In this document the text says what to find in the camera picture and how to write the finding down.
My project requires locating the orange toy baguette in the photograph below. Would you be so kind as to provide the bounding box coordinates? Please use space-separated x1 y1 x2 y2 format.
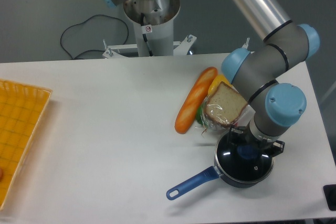
174 67 218 134

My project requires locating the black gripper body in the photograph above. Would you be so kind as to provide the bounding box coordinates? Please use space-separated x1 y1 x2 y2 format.
240 126 275 151

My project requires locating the black floor cable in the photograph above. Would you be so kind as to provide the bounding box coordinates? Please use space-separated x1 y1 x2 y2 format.
60 14 130 60

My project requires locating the blue saucepan with handle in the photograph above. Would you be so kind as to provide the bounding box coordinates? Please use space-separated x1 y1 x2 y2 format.
166 128 276 200

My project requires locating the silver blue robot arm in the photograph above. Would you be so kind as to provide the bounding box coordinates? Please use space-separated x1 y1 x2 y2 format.
104 0 320 154

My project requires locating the glass pot lid blue knob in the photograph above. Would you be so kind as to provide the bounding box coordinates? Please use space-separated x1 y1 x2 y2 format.
215 131 275 188

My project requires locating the black device at edge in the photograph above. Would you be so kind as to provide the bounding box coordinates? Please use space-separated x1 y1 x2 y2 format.
323 184 336 211

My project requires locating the green toy vegetable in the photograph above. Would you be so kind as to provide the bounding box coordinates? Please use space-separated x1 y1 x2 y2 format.
195 105 205 126

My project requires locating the yellow toy bell pepper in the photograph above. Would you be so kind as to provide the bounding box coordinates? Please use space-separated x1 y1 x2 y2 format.
208 74 233 95

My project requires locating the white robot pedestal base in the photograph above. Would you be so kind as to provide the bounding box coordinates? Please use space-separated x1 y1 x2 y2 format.
102 0 197 58

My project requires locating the orange plastic basket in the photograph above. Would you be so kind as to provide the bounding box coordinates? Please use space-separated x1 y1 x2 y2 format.
1 79 53 210

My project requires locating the bagged bread slice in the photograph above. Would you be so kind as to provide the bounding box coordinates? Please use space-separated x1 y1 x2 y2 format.
199 82 255 132

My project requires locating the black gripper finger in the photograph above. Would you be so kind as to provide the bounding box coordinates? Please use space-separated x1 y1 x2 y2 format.
263 140 285 157
227 126 247 146

